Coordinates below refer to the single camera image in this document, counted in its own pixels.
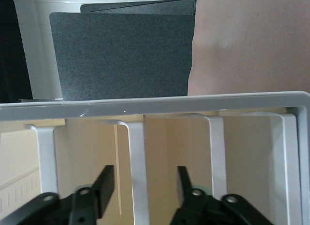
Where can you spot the white drawer cabinet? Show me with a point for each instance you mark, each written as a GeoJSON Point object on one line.
{"type": "Point", "coordinates": [169, 106]}

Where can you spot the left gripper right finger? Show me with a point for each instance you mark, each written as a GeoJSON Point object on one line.
{"type": "Point", "coordinates": [201, 210]}

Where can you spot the grey felt partition panel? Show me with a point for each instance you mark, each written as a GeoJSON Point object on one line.
{"type": "Point", "coordinates": [145, 9]}
{"type": "Point", "coordinates": [121, 57]}

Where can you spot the brown table cover sheet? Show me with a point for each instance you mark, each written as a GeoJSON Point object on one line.
{"type": "Point", "coordinates": [254, 40]}

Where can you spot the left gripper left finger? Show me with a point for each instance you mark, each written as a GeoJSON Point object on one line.
{"type": "Point", "coordinates": [84, 205]}

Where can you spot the dark background panel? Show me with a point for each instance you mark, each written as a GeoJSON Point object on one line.
{"type": "Point", "coordinates": [9, 53]}

